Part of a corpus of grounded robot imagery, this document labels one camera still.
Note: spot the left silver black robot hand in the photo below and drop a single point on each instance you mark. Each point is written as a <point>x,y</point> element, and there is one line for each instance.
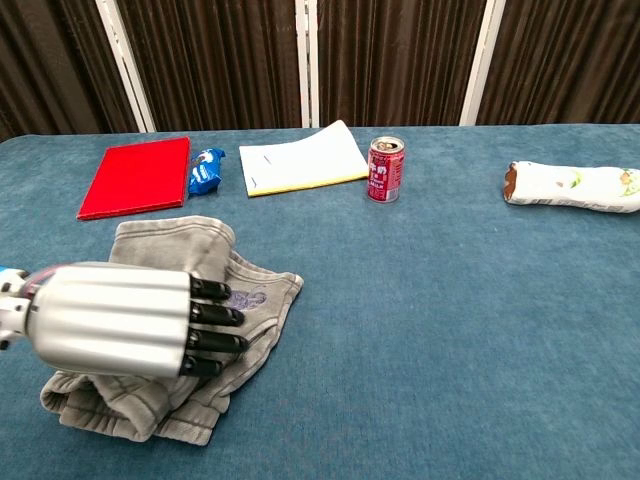
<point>120,320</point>

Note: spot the grey shorts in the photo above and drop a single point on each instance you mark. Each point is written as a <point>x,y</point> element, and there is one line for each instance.
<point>200,310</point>

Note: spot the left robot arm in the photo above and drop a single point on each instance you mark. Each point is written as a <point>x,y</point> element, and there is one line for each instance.
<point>12,305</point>

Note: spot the red hardcover book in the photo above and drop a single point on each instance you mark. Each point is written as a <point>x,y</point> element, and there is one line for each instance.
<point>137,176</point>

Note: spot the blue cookie packet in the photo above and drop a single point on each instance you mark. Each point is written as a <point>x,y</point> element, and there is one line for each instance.
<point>205,171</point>

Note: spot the white yellow notepad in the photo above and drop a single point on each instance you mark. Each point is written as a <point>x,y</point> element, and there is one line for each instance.
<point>300,160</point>

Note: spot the red soda can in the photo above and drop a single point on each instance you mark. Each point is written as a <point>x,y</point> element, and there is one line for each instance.
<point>385,170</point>

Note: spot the white framed dark curtain screen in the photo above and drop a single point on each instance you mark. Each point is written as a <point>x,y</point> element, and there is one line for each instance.
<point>320,62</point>

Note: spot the white labelled drink bottle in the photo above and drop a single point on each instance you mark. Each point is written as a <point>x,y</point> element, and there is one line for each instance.
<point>575,189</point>

